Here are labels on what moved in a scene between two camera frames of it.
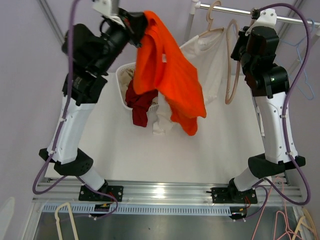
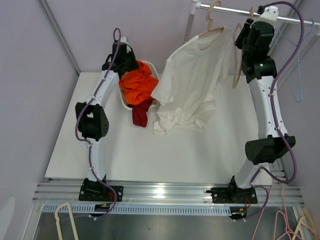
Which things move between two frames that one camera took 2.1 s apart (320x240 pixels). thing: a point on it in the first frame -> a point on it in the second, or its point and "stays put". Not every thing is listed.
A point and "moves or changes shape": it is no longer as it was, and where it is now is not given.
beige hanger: (228, 101) moves or changes shape
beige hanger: (57, 218) stays put
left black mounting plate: (86, 194) stays put
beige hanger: (313, 228) stays put
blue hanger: (302, 60) -> (284, 66)
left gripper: (135, 24) -> (135, 65)
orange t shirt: (162, 66) -> (138, 84)
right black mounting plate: (226, 195) stays put
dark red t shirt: (140, 103) stays put
